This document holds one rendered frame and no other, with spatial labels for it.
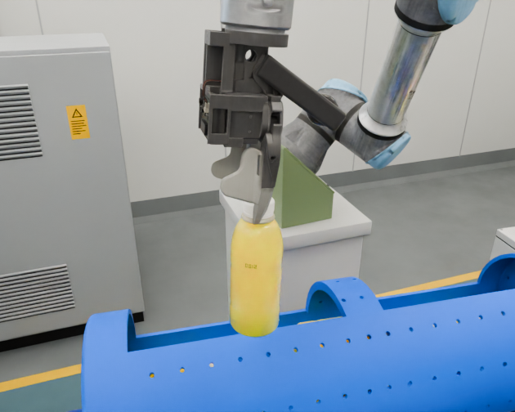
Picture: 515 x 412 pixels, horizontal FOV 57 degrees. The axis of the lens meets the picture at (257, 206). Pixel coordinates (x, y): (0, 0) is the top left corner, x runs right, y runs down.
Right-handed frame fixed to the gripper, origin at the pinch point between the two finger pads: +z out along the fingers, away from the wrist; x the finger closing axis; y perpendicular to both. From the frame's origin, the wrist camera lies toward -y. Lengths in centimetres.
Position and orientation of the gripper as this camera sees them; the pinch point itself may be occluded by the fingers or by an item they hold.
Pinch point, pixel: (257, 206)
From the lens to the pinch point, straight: 57.9
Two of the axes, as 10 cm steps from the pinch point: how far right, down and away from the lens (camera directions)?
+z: -0.9, 9.2, 3.8
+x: 2.5, 3.9, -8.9
